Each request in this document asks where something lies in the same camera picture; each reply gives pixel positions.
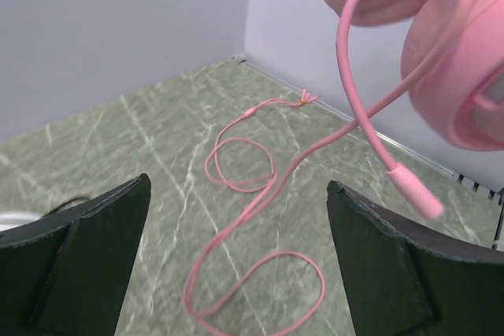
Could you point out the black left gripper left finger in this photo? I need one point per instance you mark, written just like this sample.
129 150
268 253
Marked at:
68 273

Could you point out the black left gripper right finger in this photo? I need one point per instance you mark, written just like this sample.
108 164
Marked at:
403 278

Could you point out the pink headphones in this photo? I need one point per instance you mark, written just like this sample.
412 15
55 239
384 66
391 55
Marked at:
451 68

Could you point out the white and black headphones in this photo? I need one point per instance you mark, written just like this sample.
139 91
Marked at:
17 218

